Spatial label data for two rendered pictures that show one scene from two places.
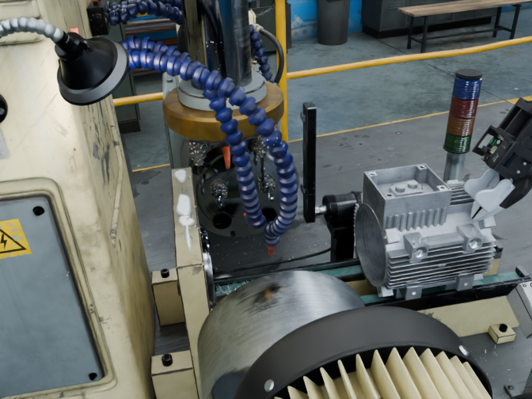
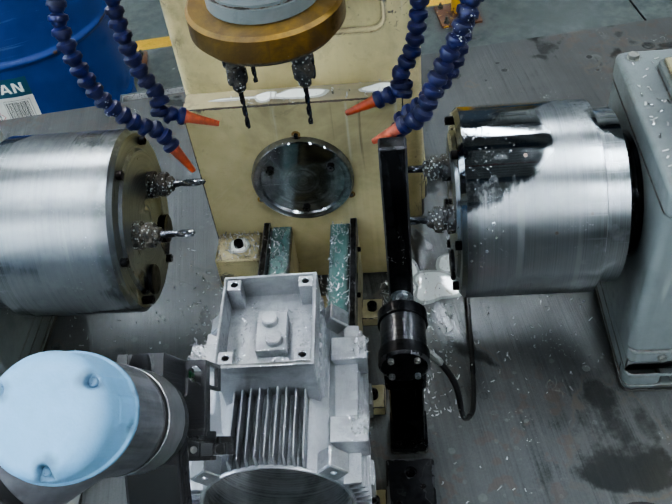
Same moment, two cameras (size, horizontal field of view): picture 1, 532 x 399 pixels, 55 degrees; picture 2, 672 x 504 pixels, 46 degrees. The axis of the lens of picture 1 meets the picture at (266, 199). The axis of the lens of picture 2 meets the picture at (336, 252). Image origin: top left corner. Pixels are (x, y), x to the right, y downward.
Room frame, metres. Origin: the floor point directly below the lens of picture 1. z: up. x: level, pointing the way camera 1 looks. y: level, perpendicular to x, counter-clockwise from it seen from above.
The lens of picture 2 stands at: (1.00, -0.73, 1.77)
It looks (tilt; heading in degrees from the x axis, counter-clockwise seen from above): 46 degrees down; 106
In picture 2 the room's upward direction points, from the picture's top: 8 degrees counter-clockwise
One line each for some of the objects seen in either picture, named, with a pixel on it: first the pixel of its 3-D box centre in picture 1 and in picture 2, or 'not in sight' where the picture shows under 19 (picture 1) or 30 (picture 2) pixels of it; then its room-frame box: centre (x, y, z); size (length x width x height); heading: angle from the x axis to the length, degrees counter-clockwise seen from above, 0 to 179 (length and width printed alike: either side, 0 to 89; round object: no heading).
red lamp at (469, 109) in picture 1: (464, 104); not in sight; (1.12, -0.47, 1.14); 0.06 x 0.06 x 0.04
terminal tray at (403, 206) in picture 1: (404, 198); (272, 339); (0.78, -0.25, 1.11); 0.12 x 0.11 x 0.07; 100
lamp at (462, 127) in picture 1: (461, 122); not in sight; (1.12, -0.47, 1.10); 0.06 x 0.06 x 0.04
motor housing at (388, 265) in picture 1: (419, 237); (283, 420); (0.78, -0.29, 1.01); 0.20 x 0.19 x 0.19; 100
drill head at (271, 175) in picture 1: (234, 165); (547, 197); (1.06, 0.07, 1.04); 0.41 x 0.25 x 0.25; 9
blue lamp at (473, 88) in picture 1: (467, 85); not in sight; (1.12, -0.47, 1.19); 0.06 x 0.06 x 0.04
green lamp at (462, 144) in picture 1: (457, 139); not in sight; (1.12, -0.47, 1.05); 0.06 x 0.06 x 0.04
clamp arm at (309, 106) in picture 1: (309, 165); (397, 230); (0.89, -0.09, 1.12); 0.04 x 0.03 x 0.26; 99
